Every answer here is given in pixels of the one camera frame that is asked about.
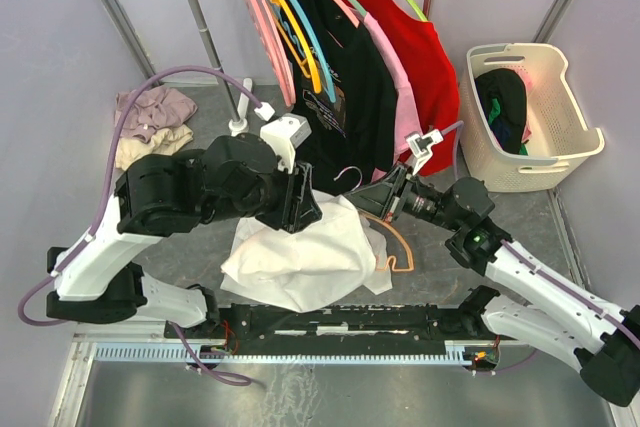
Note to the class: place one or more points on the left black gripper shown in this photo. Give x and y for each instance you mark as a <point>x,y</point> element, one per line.
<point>309,211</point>

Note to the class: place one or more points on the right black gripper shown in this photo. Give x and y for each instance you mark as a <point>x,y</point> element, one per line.
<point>386,199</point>

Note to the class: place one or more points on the white t shirt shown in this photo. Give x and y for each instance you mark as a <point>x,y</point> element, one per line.
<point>310,269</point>

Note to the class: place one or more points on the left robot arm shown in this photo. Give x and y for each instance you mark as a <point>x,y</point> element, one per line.
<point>158,196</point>

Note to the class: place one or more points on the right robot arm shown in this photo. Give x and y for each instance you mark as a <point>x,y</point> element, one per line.
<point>597,338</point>

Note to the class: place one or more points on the black t shirt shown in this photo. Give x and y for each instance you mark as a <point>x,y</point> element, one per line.
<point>352,136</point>

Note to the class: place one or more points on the pink t shirt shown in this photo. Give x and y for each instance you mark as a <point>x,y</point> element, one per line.
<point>406,115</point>

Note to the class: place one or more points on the red t shirt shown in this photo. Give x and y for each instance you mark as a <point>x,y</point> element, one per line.
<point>430,73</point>

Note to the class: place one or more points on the blue hanger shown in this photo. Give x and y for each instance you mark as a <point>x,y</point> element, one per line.
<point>328,86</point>

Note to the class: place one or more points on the pink wavy hanger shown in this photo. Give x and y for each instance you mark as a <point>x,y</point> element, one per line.
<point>260,14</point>

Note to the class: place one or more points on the yellow hanger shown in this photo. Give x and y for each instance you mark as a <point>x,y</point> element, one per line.
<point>295,40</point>

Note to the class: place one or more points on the beige crumpled cloth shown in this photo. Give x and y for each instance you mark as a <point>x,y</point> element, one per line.
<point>166,141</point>

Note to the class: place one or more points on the dark clothes in basket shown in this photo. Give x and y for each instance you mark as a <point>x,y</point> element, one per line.
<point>503,98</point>

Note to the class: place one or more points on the mauve crumpled cloth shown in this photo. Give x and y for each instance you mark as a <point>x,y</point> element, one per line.
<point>155,109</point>

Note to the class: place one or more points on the cream laundry basket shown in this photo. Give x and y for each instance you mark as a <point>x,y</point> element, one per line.
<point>560,140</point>

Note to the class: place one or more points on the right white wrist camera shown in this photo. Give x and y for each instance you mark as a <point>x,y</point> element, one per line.
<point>421,147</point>

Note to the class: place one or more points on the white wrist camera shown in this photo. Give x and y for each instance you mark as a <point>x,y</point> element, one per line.
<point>284,134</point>
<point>421,147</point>

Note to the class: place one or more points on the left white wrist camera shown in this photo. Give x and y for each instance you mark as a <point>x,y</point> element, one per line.
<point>284,134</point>

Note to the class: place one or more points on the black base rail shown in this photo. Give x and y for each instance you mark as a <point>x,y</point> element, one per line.
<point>394,334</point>

